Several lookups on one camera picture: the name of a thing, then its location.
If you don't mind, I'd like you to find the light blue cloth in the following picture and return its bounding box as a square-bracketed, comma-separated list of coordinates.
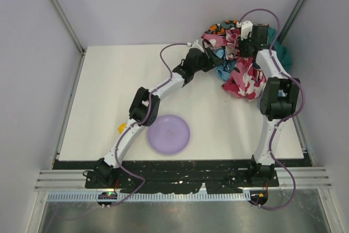
[214, 48, 236, 82]

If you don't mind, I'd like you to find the light pink navy patterned cloth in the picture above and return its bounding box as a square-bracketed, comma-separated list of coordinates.
[225, 28, 240, 61]

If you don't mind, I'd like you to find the pink red camouflage cloth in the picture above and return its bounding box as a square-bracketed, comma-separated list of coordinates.
[202, 33, 266, 101]

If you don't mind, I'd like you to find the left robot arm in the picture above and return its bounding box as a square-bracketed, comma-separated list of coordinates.
[89, 43, 224, 187]

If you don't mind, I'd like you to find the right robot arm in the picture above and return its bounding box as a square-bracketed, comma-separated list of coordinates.
[239, 21, 299, 187]

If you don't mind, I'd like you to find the orange black camouflage cloth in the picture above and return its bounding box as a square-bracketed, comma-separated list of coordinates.
[206, 20, 239, 35]

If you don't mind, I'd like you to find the teal green cloth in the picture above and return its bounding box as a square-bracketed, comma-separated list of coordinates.
[268, 27, 293, 73]

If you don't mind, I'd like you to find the blue plastic cup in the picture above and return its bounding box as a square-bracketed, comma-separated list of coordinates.
[257, 90, 286, 109]

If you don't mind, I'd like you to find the purple plastic plate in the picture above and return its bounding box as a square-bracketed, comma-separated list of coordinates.
[147, 114, 191, 156]

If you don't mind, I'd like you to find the yellow lemon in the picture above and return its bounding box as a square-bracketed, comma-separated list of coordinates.
[118, 123, 127, 134]

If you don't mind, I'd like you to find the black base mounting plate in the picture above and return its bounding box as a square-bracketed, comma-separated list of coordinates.
[51, 158, 313, 195]

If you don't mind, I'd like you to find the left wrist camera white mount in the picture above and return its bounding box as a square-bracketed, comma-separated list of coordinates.
[186, 39, 204, 52]

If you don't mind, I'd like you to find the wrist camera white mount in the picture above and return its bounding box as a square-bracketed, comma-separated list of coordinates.
[236, 21, 254, 40]
[186, 39, 204, 52]

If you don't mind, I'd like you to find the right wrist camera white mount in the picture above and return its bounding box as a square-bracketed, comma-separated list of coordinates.
[236, 21, 254, 40]

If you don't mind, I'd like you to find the right aluminium corner post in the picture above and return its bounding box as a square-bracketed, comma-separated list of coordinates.
[278, 0, 307, 44]

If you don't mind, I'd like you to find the aluminium corner post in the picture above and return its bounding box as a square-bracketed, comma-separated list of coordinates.
[32, 0, 87, 55]
[278, 0, 307, 44]

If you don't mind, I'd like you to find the aluminium frame rail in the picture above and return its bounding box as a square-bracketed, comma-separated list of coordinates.
[35, 167, 332, 194]

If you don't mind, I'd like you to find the white slotted cable duct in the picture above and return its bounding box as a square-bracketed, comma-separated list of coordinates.
[46, 191, 250, 202]

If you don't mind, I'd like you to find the left aluminium corner post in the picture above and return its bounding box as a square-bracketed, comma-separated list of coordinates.
[32, 0, 87, 55]

